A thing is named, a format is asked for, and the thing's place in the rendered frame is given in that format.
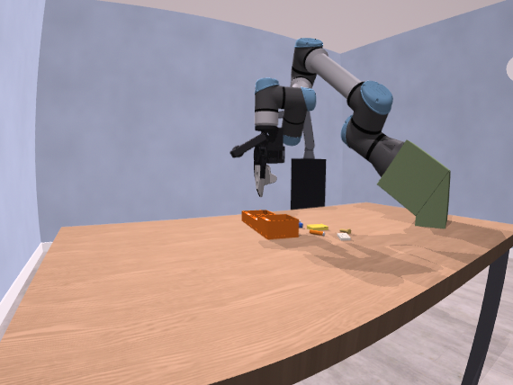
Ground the orange rack of bins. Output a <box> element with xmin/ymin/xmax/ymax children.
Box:
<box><xmin>242</xmin><ymin>210</ymin><xmax>299</xmax><ymax>239</ymax></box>

